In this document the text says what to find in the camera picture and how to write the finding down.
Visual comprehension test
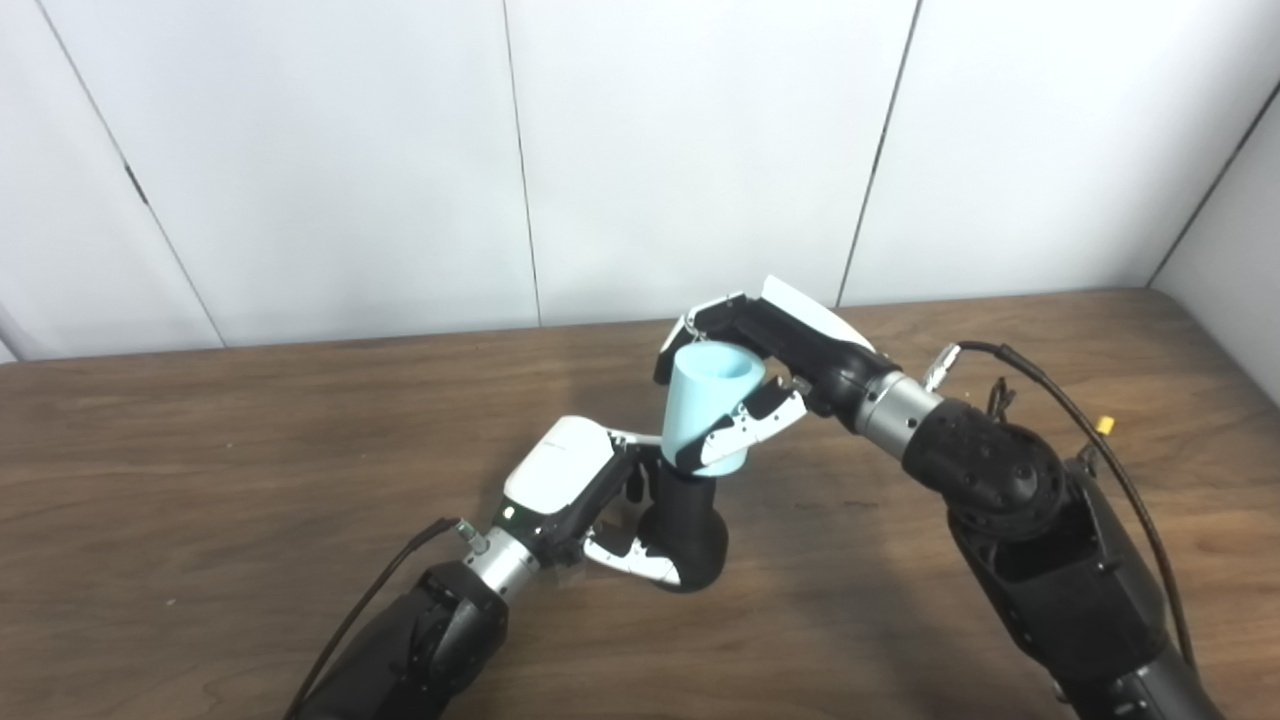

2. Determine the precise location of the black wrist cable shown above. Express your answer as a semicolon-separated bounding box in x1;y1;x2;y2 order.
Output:
283;515;493;720
922;340;1199;666

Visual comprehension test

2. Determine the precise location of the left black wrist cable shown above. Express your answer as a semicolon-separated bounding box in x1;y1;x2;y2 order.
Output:
283;515;493;720

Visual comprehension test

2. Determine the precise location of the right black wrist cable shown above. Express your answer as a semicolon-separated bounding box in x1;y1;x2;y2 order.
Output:
922;340;1199;666

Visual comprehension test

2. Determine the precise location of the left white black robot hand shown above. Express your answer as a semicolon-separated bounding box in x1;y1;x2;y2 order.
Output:
500;416;686;591

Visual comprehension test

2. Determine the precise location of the black flared nozzle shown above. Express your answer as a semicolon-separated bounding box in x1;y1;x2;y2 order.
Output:
640;450;729;593

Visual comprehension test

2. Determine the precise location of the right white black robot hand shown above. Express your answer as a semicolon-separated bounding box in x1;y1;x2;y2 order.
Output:
654;276;903;473

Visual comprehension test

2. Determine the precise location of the light-blue hose piece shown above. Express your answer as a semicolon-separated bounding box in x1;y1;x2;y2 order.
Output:
662;340;767;477

